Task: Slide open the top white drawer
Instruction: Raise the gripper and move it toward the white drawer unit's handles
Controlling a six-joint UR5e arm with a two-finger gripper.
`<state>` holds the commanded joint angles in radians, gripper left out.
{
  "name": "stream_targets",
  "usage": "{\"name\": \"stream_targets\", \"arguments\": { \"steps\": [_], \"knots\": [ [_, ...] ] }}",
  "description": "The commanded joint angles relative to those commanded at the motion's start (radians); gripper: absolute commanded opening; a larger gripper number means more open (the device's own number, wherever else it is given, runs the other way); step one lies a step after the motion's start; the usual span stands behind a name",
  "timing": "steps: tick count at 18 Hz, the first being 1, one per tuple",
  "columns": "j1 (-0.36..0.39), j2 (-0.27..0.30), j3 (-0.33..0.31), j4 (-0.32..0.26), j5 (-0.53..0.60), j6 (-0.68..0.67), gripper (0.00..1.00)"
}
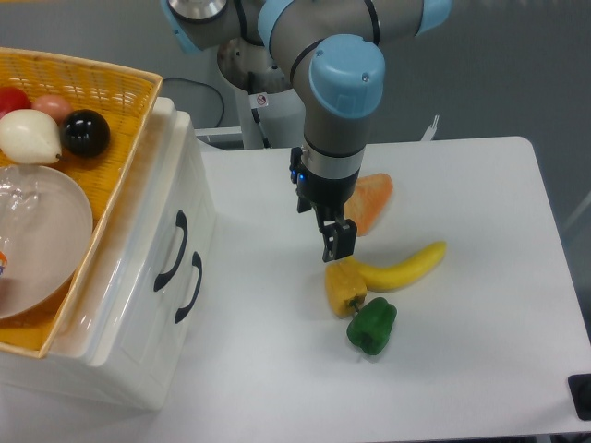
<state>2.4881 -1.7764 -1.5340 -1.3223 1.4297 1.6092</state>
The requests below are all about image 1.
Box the yellow woven basket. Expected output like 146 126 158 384
1 47 163 359

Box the black ball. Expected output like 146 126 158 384
59 109 111 158

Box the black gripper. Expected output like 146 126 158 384
289 146 360 263

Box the black table corner object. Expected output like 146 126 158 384
568 374 591 421

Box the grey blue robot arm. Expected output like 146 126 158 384
161 1 452 262

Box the red tomato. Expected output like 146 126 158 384
0 86 31 118

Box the clear plastic bag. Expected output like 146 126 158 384
1 164 40 277

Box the white drawer cabinet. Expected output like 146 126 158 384
1 98 216 410

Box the green bell pepper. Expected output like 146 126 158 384
346 297 398 356

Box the black floor cable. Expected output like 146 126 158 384
161 76 226 130

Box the pink round fruit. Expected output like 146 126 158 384
31 94 74 125

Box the yellow bell pepper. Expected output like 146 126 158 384
324 261 368 318

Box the yellow banana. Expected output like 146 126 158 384
345 241 447 293

